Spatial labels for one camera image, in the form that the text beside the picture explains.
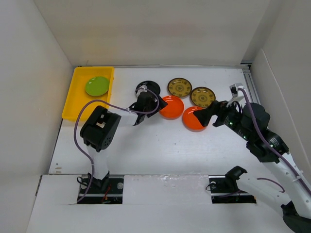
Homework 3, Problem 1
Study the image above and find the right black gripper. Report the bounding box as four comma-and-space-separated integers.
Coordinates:
193, 97, 253, 141

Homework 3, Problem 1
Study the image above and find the orange plate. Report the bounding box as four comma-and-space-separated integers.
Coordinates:
160, 95, 184, 119
182, 106, 206, 132

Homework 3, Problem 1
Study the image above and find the black plate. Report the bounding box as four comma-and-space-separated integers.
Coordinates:
136, 81, 161, 95

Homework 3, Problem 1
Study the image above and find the green plate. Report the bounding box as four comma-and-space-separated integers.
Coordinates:
85, 76, 109, 97

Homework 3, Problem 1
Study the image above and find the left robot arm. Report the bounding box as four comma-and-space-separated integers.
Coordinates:
74, 88, 168, 193

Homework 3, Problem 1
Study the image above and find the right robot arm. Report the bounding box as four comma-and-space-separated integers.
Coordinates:
194, 101, 311, 233

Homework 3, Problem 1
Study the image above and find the yellow plastic bin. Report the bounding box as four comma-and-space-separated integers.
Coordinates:
62, 67, 114, 121

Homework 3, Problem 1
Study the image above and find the yellow patterned plate left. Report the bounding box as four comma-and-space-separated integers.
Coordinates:
167, 78, 192, 98

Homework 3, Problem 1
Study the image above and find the yellow patterned plate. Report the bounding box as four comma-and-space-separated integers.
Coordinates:
167, 78, 192, 98
190, 87, 216, 108

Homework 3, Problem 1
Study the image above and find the yellow patterned plate right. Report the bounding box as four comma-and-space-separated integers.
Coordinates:
190, 87, 216, 108

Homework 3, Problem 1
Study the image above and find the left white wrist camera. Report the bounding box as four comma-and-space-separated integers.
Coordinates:
136, 84, 148, 97

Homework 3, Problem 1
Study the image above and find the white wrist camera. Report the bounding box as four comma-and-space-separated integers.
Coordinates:
226, 83, 245, 107
136, 84, 148, 97

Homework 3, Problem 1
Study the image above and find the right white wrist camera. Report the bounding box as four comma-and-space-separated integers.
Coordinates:
226, 83, 245, 107

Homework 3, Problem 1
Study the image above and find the aluminium rail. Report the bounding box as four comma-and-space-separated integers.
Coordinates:
241, 63, 260, 104

